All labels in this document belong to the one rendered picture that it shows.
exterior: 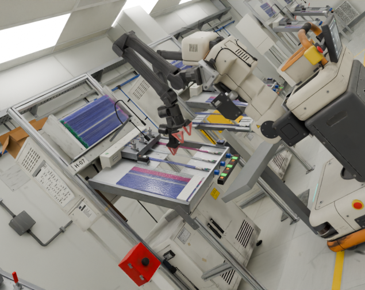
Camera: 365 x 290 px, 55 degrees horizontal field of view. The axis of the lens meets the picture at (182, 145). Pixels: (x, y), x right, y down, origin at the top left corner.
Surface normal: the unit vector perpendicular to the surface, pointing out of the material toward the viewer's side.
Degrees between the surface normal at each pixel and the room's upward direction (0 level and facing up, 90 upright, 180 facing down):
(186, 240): 90
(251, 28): 90
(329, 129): 90
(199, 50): 90
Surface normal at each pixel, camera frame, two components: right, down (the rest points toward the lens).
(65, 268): 0.58, -0.53
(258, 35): -0.44, 0.46
